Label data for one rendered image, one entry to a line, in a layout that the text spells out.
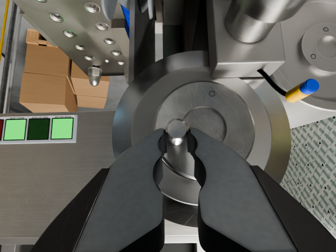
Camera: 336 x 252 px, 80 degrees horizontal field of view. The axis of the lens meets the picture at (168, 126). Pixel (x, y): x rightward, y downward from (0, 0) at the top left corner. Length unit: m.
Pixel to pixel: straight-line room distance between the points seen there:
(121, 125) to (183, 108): 0.06
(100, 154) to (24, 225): 0.24
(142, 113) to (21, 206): 0.50
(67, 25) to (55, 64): 1.88
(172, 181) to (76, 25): 0.35
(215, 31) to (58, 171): 0.49
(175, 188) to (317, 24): 0.19
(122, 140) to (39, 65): 2.19
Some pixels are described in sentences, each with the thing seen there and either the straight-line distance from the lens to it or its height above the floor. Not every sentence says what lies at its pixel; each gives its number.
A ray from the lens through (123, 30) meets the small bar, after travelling 0.39.
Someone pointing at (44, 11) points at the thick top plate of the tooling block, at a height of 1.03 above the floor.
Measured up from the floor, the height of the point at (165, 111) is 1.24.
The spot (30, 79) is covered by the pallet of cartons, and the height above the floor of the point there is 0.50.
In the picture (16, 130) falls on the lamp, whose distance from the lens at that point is 0.63.
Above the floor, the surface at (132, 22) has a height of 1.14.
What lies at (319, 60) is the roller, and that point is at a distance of 0.23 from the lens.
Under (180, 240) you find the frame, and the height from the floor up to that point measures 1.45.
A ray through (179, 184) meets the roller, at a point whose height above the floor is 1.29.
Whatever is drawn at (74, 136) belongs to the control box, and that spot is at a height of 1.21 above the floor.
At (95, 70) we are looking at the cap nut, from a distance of 0.57.
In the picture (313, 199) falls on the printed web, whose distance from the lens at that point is 0.37.
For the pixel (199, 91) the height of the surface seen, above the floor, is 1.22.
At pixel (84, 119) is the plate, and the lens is 0.56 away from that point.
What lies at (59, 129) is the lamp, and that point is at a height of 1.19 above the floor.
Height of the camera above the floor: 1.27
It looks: 10 degrees down
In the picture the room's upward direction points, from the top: 179 degrees clockwise
